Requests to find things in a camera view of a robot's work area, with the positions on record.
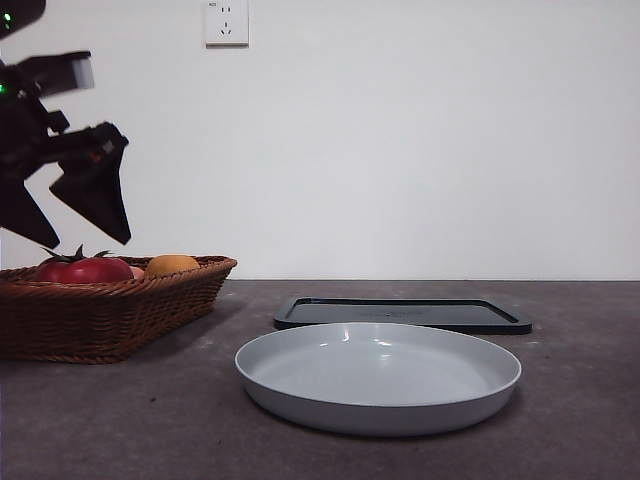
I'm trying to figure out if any round grey plate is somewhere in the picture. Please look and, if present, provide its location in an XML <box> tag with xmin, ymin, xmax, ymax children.
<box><xmin>235</xmin><ymin>322</ymin><xmax>524</xmax><ymax>439</ymax></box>

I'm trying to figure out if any red tomato with green stem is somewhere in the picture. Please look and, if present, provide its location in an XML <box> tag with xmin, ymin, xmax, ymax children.
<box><xmin>34</xmin><ymin>243</ymin><xmax>135</xmax><ymax>284</ymax></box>

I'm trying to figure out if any white wall socket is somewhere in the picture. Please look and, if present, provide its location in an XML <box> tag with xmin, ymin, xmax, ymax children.
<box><xmin>204</xmin><ymin>0</ymin><xmax>251</xmax><ymax>50</ymax></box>

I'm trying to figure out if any black rectangular tray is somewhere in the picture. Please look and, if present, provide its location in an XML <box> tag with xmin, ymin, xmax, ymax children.
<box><xmin>273</xmin><ymin>297</ymin><xmax>534</xmax><ymax>336</ymax></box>

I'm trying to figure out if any orange-yellow potato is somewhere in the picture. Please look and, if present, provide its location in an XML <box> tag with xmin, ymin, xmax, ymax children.
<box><xmin>144</xmin><ymin>254</ymin><xmax>201</xmax><ymax>277</ymax></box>

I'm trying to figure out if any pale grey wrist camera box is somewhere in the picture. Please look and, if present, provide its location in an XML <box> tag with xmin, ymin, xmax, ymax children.
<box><xmin>14</xmin><ymin>49</ymin><xmax>97</xmax><ymax>97</ymax></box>

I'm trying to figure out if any brown wicker basket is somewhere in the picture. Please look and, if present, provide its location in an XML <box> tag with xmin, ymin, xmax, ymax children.
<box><xmin>0</xmin><ymin>254</ymin><xmax>239</xmax><ymax>365</ymax></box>

